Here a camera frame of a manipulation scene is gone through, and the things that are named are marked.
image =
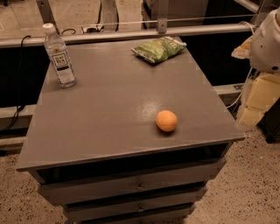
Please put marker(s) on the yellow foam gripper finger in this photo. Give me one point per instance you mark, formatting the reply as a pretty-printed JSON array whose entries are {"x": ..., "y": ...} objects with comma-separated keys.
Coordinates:
[
  {"x": 264, "y": 92},
  {"x": 242, "y": 51}
]

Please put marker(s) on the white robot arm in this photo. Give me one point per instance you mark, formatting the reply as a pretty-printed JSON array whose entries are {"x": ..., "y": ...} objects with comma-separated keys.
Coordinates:
[{"x": 263, "y": 51}]

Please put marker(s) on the green chip bag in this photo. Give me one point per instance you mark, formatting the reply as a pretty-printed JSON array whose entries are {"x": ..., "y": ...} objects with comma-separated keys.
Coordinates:
[{"x": 159, "y": 50}]

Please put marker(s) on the orange fruit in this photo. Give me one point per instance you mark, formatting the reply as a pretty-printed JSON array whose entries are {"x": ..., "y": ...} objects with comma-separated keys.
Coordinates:
[{"x": 166, "y": 120}]

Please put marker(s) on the clear plastic water bottle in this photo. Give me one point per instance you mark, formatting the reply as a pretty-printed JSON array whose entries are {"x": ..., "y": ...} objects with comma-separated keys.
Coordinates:
[{"x": 58, "y": 55}]

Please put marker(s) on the metal railing bar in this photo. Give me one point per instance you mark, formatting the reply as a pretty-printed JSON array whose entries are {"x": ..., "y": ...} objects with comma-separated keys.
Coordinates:
[{"x": 153, "y": 34}]

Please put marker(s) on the white power strip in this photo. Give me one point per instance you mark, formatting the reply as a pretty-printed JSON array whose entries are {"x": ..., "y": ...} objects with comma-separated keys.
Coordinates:
[{"x": 91, "y": 29}]

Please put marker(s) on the grey drawer cabinet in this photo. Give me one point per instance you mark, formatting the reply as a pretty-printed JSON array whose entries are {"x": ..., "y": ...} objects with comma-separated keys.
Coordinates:
[{"x": 95, "y": 148}]

